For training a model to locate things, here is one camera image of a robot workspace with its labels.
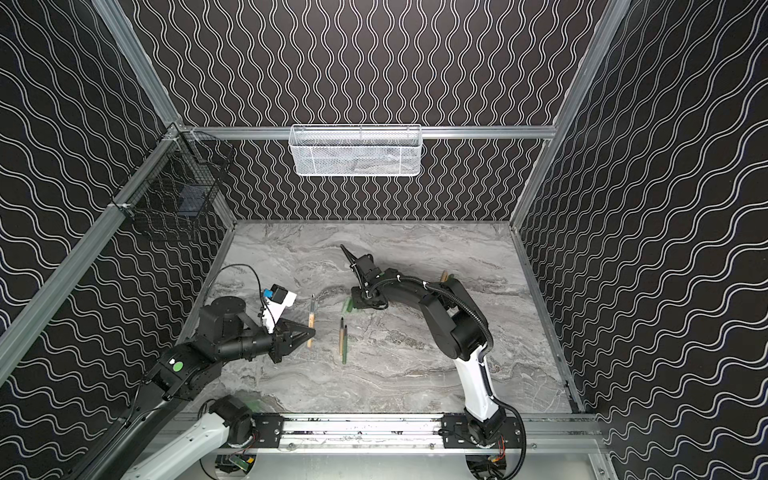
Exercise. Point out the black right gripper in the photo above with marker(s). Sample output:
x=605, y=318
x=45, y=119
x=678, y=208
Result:
x=363, y=268

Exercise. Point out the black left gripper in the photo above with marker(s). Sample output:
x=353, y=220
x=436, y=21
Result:
x=279, y=342

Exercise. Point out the dark green marker pen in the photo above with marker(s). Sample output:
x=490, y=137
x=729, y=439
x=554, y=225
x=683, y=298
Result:
x=344, y=347

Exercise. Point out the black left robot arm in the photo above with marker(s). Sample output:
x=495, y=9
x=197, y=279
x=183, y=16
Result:
x=225, y=333

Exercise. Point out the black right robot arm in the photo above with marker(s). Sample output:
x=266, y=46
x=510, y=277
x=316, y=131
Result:
x=458, y=328

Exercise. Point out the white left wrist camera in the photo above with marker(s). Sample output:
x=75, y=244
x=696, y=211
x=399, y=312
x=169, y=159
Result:
x=275, y=300

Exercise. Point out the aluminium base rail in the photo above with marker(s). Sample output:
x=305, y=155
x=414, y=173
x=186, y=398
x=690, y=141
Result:
x=439, y=434

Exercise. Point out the white wire mesh basket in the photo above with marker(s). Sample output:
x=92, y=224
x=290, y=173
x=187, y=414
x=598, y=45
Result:
x=352, y=150

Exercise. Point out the black wire basket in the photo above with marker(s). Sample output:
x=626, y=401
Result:
x=182, y=197

